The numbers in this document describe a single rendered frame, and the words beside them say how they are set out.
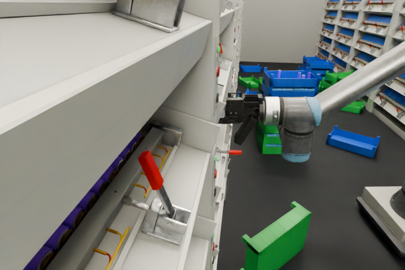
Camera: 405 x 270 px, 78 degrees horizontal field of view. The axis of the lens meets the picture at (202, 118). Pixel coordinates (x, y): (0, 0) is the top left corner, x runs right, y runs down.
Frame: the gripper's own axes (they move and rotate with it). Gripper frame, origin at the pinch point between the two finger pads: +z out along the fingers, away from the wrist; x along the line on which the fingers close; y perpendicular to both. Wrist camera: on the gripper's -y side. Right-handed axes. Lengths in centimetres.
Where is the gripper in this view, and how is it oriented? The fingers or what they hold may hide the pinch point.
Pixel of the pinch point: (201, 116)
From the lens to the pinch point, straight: 84.7
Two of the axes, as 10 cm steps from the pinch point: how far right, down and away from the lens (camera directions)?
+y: -0.6, -9.1, -4.1
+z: -9.9, -0.1, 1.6
